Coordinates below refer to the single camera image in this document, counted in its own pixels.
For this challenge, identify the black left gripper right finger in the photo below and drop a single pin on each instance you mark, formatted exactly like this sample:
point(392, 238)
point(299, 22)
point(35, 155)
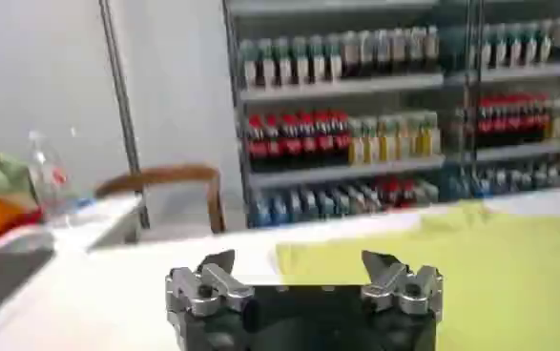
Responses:
point(399, 283)

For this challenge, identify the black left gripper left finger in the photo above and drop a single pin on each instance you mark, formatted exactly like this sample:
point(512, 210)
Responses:
point(213, 284)

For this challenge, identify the yellow-green cloth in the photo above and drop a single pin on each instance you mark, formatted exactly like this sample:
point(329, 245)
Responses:
point(456, 272)

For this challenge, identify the wooden chair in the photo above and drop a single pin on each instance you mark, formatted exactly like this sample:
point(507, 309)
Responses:
point(174, 191)

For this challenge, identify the small white side table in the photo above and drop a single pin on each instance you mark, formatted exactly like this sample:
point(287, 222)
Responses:
point(89, 224)

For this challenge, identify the shelf rack with bottles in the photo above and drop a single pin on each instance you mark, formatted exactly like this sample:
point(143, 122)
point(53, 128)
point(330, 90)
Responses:
point(403, 109)

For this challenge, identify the grey metal pole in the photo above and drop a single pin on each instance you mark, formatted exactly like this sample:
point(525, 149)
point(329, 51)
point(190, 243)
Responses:
point(124, 114)

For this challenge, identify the clear plastic bottle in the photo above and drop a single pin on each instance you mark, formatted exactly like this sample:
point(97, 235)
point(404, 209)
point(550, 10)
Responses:
point(50, 179)

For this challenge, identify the pile of colourful clothes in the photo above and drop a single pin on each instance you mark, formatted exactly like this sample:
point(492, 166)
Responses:
point(0, 195)

